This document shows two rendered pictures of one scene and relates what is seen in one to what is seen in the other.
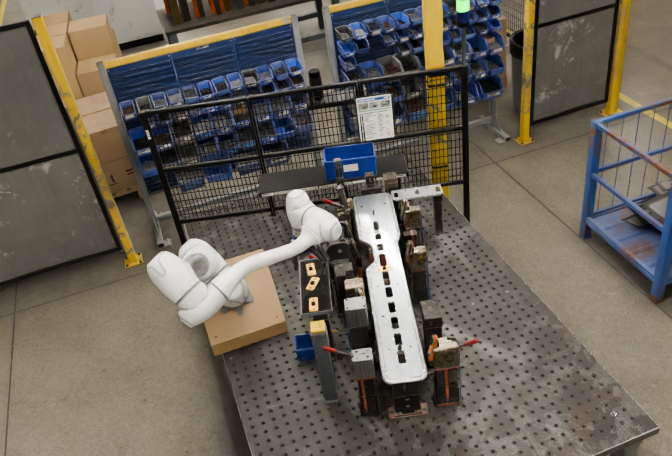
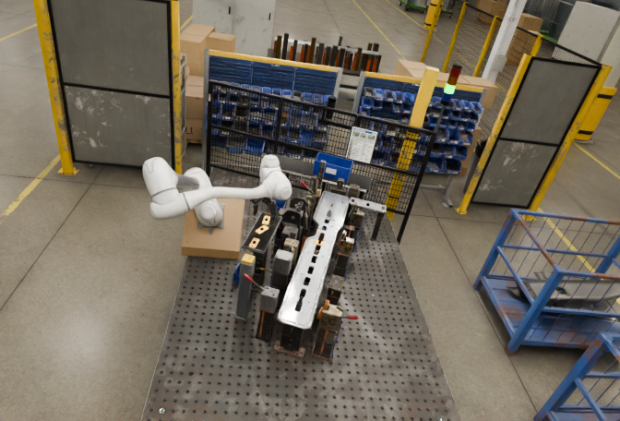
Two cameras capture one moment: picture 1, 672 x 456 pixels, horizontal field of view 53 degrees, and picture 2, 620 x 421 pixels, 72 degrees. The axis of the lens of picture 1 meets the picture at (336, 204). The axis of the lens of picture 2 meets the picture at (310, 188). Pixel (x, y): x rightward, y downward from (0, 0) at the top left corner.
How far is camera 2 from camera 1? 0.64 m
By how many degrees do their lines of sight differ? 6
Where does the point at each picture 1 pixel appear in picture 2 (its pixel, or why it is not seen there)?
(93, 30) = (222, 42)
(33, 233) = (123, 138)
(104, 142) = (195, 104)
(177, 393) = (159, 273)
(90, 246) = not seen: hidden behind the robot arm
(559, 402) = (401, 392)
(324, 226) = (278, 186)
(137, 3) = (260, 42)
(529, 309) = (411, 316)
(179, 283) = (159, 183)
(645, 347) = (487, 382)
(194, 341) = not seen: hidden behind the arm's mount
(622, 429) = not seen: outside the picture
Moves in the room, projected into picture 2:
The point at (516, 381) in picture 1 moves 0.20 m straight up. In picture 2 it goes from (377, 362) to (386, 340)
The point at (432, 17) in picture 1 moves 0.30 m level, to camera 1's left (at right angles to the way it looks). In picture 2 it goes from (425, 90) to (386, 81)
